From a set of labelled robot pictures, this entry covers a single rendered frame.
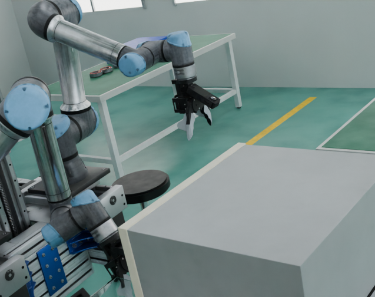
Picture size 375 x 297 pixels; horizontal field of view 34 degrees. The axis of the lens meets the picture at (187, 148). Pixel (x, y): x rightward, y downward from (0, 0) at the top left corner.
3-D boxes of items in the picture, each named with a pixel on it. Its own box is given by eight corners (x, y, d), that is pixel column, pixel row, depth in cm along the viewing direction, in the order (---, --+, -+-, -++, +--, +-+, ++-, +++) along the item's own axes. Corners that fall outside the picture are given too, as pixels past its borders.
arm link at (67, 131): (39, 160, 224) (28, 125, 219) (60, 146, 235) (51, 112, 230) (65, 160, 218) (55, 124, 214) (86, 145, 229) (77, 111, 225)
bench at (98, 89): (49, 175, 543) (25, 94, 517) (178, 104, 677) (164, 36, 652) (121, 185, 487) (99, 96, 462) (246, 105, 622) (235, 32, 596)
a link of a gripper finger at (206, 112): (202, 118, 222) (191, 102, 215) (216, 118, 219) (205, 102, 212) (199, 125, 221) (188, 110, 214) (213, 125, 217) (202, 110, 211)
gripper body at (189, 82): (186, 107, 216) (179, 74, 212) (206, 107, 212) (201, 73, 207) (174, 115, 211) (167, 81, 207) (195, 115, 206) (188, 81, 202)
